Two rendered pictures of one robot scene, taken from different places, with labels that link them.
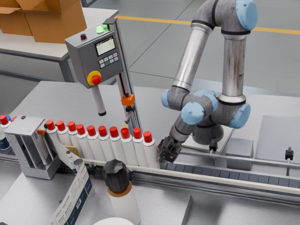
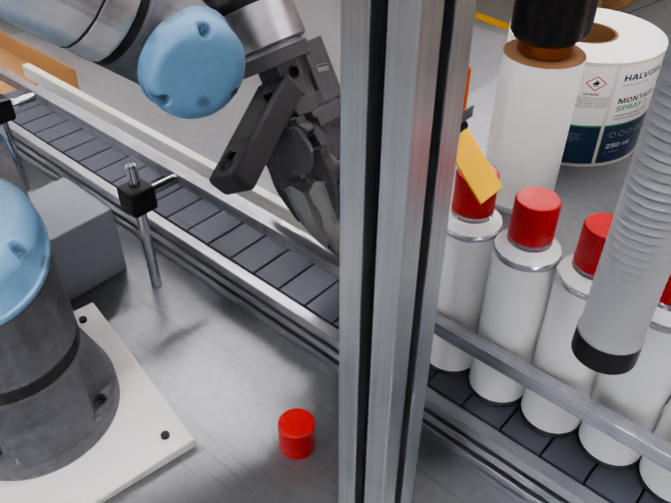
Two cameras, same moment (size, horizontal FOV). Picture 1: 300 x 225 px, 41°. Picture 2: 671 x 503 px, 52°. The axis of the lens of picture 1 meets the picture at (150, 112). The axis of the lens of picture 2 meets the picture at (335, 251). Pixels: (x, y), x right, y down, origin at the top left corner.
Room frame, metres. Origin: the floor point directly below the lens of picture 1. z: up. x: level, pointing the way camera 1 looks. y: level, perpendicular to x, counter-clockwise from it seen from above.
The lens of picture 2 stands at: (1.72, 0.13, 1.36)
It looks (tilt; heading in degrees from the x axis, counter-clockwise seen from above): 39 degrees down; 196
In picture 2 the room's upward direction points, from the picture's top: straight up
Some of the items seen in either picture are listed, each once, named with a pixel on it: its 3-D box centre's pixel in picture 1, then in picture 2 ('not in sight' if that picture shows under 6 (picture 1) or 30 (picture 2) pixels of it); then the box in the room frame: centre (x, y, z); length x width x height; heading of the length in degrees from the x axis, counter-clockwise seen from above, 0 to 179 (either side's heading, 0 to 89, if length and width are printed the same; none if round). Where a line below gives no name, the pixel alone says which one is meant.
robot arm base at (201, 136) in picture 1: (206, 126); (22, 374); (1.41, -0.25, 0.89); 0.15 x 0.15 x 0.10
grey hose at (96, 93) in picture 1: (97, 94); (658, 199); (1.42, 0.21, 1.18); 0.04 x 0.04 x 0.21
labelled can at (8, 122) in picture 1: (10, 133); not in sight; (1.54, 0.68, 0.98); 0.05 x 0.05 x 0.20
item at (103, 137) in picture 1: (107, 145); (575, 330); (1.31, 0.21, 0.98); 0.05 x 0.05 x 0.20
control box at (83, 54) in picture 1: (95, 56); not in sight; (1.39, 0.16, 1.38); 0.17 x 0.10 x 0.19; 119
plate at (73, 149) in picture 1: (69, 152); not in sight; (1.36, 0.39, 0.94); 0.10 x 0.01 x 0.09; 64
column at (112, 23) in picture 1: (127, 93); (397, 173); (1.41, 0.08, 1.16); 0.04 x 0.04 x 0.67; 64
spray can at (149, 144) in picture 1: (151, 152); not in sight; (1.22, 0.03, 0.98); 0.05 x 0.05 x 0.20
